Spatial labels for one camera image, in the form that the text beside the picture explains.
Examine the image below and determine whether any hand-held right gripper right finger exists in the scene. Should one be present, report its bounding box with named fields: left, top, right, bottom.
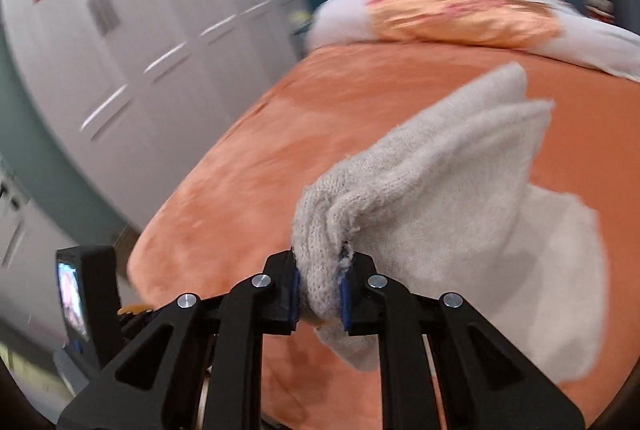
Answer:
left=337, top=252, right=585, bottom=430

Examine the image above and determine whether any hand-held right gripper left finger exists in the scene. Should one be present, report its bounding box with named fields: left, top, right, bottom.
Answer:
left=56, top=249, right=301, bottom=430

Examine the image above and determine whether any beige sweater with black hearts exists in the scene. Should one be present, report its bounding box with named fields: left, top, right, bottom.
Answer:
left=291, top=62, right=608, bottom=383

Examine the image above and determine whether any orange plush blanket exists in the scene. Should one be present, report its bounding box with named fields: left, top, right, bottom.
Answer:
left=126, top=42, right=640, bottom=430

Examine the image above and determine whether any white wardrobe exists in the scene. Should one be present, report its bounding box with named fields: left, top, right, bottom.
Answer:
left=0, top=0, right=311, bottom=231

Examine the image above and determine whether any orange satin floral pillow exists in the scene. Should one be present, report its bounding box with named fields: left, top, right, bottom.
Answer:
left=367, top=0, right=561, bottom=51

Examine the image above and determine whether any white pillow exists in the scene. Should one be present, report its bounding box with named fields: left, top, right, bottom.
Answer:
left=305, top=0, right=640, bottom=83

